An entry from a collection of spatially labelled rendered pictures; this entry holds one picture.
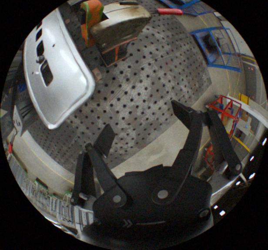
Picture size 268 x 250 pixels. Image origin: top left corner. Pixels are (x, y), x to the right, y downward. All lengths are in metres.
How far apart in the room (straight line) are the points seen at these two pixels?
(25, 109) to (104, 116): 0.42
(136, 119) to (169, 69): 0.37
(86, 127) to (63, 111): 0.37
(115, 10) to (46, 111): 0.25
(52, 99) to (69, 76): 0.07
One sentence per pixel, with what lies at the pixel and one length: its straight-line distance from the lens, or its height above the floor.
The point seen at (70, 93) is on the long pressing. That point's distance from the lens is 0.20.
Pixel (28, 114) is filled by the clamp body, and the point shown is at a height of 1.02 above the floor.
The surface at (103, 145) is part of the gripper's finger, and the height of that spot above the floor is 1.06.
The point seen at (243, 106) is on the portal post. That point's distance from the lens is 3.73.
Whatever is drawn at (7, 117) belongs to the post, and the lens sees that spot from 0.49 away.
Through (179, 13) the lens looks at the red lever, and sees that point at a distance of 0.23.
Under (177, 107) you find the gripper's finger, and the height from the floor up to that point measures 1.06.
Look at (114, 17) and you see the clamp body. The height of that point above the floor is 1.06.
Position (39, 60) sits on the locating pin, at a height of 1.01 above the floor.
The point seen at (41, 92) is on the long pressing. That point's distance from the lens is 0.26.
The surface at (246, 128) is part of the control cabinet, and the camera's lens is 9.98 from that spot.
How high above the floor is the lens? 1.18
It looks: 64 degrees down
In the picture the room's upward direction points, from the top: 149 degrees clockwise
